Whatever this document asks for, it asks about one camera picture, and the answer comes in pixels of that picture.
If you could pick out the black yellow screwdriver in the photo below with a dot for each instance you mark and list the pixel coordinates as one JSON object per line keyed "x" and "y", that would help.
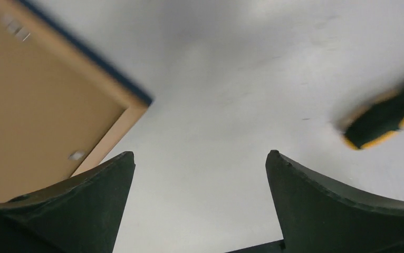
{"x": 374, "y": 121}

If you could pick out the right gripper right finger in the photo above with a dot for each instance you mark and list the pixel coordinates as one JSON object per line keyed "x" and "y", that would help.
{"x": 320, "y": 214}

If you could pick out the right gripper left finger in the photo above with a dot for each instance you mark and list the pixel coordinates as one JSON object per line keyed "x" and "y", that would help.
{"x": 80, "y": 214}

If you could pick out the blue wooden photo frame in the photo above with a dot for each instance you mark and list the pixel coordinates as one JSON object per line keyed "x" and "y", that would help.
{"x": 24, "y": 20}

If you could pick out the brown frame backing board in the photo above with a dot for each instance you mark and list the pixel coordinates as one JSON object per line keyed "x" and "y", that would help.
{"x": 50, "y": 116}

